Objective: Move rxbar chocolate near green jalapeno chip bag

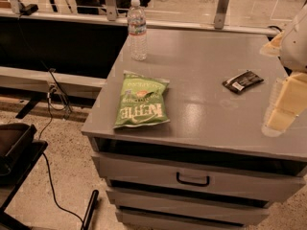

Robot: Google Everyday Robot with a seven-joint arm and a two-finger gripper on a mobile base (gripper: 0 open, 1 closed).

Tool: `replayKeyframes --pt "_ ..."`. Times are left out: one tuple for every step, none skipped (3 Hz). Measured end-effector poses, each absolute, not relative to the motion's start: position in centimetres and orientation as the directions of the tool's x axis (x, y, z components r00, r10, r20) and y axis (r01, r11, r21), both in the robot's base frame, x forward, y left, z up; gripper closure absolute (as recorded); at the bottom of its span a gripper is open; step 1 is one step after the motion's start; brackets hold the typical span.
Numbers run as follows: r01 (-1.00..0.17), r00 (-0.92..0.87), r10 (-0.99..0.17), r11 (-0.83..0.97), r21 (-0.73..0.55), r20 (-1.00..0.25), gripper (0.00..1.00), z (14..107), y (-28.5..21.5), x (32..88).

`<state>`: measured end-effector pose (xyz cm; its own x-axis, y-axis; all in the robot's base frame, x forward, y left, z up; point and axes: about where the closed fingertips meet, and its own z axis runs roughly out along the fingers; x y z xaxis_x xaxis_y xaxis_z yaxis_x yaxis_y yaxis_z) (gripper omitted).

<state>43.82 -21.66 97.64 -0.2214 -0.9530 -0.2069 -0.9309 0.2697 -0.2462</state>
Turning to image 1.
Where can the grey metal bracket post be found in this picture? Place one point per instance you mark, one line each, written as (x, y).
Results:
(220, 14)
(111, 10)

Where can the black table leg foot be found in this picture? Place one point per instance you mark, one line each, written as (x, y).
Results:
(90, 210)

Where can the black cart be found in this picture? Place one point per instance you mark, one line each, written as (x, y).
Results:
(19, 151)

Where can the black rxbar chocolate wrapper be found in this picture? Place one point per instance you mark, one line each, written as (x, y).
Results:
(242, 82)

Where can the green kettle chip bag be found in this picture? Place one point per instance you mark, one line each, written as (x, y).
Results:
(141, 101)

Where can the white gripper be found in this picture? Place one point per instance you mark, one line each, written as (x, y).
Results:
(295, 47)

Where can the grey drawer cabinet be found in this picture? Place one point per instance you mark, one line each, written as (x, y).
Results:
(212, 131)

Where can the clear plastic water bottle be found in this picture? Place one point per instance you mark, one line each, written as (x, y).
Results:
(137, 29)

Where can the black drawer handle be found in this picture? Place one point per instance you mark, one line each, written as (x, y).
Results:
(192, 181)

